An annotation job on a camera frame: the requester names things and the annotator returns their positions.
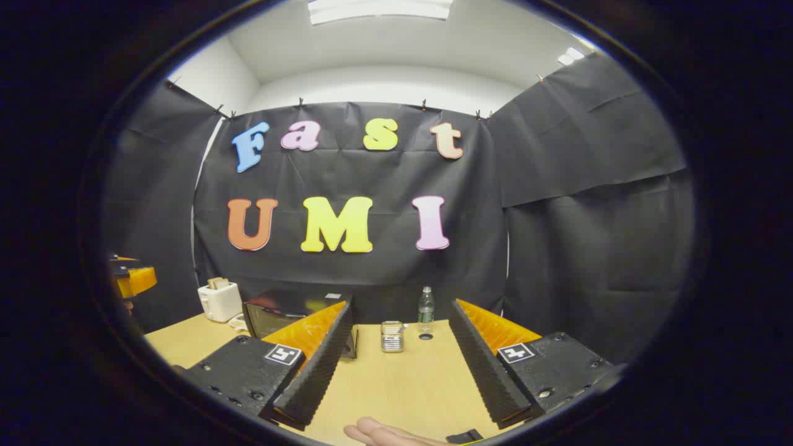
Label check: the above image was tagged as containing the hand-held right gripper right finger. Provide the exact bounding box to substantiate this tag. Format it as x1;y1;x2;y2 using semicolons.
449;299;620;431

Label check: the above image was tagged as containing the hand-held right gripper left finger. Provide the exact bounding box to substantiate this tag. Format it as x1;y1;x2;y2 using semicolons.
180;300;357;432

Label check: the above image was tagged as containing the black electric oven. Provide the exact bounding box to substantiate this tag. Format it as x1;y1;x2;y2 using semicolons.
243;289;359;360

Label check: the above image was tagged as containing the clear water bottle green label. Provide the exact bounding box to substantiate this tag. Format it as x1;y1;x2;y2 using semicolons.
418;286;436;335

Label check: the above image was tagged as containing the white toaster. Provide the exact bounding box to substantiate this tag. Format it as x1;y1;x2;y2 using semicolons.
198;282;243;323

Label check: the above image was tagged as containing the black backdrop cloth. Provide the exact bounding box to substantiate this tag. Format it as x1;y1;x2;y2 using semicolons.
102;53;694;366

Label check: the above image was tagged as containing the long ceiling light panel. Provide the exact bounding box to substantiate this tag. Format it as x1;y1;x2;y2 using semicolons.
309;0;454;25

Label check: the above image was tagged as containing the metal wire basket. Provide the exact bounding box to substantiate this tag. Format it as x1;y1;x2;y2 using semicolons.
380;320;406;354

